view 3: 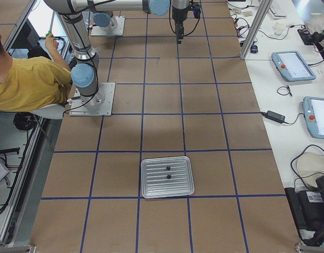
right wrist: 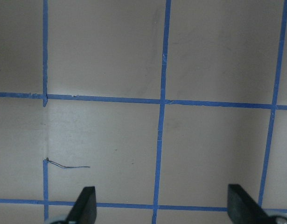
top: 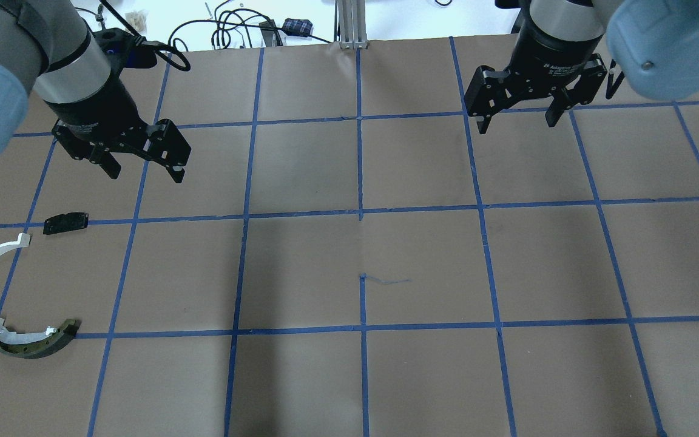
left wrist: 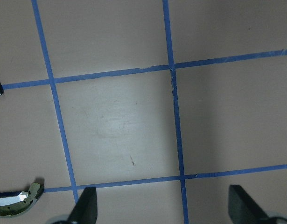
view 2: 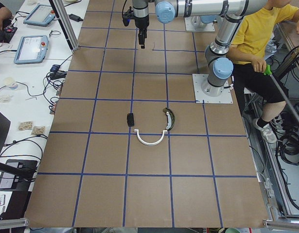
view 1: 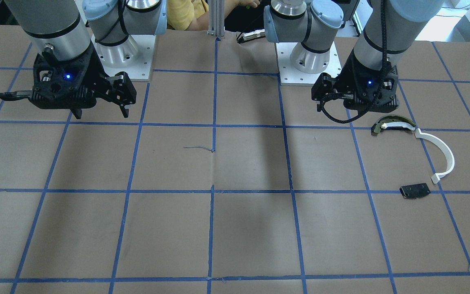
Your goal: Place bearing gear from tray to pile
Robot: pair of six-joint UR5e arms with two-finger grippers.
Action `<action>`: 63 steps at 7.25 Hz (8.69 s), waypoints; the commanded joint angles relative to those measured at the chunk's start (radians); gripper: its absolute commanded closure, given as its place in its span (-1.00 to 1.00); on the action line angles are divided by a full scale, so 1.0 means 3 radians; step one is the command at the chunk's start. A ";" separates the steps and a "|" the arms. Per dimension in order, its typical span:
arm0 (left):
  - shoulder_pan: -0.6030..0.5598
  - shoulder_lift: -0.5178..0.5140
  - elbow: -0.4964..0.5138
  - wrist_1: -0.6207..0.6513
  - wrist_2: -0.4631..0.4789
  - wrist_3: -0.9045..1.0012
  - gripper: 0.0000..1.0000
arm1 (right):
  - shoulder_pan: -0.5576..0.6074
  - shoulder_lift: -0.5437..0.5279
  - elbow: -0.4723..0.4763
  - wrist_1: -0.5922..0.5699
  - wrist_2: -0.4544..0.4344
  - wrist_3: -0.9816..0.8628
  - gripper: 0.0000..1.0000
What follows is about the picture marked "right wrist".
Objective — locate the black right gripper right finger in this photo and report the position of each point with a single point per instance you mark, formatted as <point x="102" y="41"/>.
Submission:
<point x="242" y="209"/>

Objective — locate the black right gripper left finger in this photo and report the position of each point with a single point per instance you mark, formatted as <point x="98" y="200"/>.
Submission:
<point x="84" y="210"/>

